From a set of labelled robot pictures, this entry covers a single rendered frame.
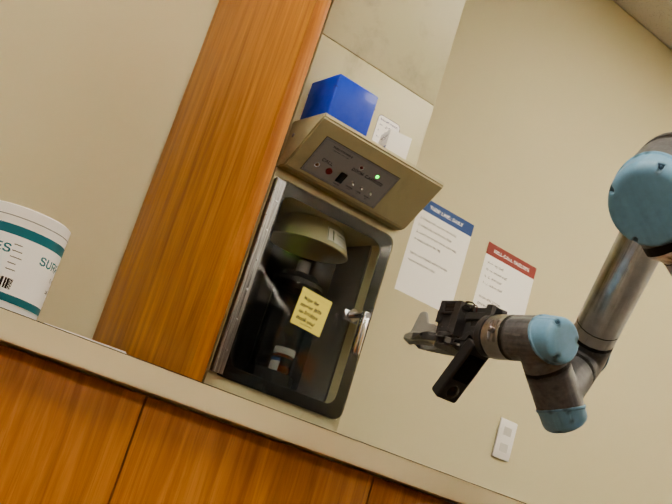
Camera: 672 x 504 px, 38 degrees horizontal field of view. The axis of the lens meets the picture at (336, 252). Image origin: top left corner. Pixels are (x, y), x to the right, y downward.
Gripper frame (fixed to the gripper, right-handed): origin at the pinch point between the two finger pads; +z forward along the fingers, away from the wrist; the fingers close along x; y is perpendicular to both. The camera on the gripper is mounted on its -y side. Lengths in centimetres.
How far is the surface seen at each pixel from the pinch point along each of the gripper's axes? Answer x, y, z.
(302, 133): 26.3, 32.6, 17.4
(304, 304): 11.4, 3.2, 21.7
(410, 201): -1.8, 30.9, 15.9
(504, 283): -79, 44, 65
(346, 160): 16.4, 31.4, 15.3
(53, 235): 69, -8, 0
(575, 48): -83, 125, 65
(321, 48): 25, 53, 23
